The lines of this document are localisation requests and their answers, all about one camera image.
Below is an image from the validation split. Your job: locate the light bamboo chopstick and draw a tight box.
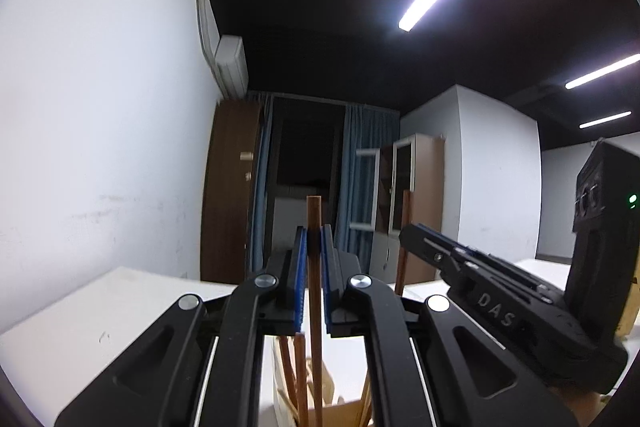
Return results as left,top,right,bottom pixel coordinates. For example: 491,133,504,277
355,374,370,427
363,371,374,427

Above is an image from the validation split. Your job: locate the blue curtain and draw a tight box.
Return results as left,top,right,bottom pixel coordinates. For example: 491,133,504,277
332,103,401,275
247,92,277,273

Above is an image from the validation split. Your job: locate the wooden glass door cabinet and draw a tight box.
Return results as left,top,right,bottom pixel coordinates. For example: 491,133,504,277
350,133,446,286

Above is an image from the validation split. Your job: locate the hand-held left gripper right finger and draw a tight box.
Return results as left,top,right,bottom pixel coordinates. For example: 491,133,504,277
322,224,581,427

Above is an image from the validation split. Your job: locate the dark window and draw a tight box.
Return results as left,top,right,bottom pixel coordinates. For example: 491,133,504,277
272,94,347,258

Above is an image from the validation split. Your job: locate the dark brown door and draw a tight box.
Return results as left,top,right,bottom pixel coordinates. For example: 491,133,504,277
200,99,266,285

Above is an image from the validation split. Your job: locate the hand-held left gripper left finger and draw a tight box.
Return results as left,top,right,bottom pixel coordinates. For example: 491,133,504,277
54,226,308,427

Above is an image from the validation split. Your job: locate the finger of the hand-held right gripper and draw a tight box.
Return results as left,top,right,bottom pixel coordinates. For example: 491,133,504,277
399,223,566,309
417,222,569,301

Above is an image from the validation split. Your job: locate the white air conditioner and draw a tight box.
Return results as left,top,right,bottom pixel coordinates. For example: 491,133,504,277
214,35,249,99

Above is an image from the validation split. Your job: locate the cream slotted utensil holder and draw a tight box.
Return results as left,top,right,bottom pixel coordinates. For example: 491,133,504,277
271,334,375,427

